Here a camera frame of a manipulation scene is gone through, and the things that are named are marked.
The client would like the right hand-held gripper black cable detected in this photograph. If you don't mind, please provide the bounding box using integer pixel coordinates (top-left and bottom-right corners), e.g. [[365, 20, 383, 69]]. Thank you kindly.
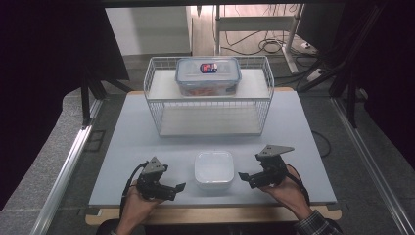
[[284, 163, 311, 207]]

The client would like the black metal stand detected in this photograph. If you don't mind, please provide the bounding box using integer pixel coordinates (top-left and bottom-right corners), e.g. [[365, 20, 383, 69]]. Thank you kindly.
[[80, 63, 133, 129], [298, 3, 386, 129]]

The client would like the white metal desk frame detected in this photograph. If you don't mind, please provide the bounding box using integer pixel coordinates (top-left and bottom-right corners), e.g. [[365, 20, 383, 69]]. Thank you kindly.
[[213, 3, 305, 74]]

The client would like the aluminium rail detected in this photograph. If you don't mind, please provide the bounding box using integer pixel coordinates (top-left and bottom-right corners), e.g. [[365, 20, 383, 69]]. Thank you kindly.
[[29, 97, 103, 235], [330, 97, 415, 235]]

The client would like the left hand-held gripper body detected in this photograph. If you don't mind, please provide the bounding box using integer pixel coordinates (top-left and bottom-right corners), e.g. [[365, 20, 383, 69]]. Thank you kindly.
[[135, 156, 170, 201]]

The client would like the black cable on floor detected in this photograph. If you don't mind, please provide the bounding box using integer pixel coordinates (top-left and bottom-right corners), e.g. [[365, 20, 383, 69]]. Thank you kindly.
[[311, 129, 332, 159]]

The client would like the left hand-held gripper black cable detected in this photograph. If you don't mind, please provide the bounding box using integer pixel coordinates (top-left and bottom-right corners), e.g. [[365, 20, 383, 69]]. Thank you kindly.
[[118, 161, 150, 217]]

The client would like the white wire rack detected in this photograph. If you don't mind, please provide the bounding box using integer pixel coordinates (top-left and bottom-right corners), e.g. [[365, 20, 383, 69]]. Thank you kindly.
[[143, 55, 275, 138]]

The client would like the person's left hand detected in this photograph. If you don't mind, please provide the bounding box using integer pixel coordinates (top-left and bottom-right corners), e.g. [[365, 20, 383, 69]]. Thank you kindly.
[[122, 180, 164, 229]]

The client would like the clear plastic container blue lid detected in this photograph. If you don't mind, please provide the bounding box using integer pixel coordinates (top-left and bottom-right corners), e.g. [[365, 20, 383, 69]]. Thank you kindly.
[[174, 57, 243, 98]]

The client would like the white cabinet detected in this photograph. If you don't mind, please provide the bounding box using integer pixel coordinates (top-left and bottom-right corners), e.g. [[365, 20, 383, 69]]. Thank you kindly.
[[105, 6, 193, 57]]

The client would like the hand-held gripper black cable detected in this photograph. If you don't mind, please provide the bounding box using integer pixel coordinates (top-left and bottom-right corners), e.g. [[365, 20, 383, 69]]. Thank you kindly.
[[118, 161, 150, 217], [284, 163, 311, 207]]

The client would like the white power strip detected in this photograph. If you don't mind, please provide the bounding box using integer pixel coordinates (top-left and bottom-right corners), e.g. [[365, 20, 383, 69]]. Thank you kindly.
[[306, 68, 325, 82]]

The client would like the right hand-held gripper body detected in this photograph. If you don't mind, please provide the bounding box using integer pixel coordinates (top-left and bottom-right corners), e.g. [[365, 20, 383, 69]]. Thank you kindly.
[[254, 144, 296, 188]]

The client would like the bundle of black cables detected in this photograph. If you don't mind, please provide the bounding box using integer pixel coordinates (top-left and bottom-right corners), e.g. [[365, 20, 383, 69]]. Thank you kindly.
[[218, 3, 314, 57]]

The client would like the person's right hand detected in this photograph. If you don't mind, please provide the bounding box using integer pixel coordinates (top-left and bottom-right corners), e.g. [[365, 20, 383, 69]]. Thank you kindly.
[[259, 165, 311, 220]]

